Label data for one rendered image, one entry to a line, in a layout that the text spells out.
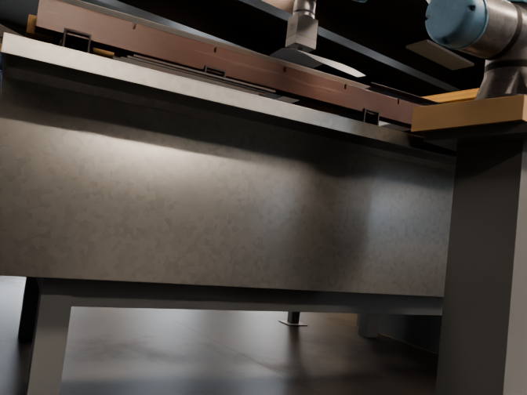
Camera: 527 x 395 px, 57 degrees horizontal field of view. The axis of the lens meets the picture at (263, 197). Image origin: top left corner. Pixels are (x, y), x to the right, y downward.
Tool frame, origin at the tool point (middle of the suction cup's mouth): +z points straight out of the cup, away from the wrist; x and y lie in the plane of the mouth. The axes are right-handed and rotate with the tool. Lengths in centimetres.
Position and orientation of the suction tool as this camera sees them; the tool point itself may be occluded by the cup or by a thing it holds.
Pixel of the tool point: (299, 61)
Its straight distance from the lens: 174.4
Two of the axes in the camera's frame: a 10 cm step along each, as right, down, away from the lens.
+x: 5.1, 0.0, -8.6
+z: -1.1, 9.9, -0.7
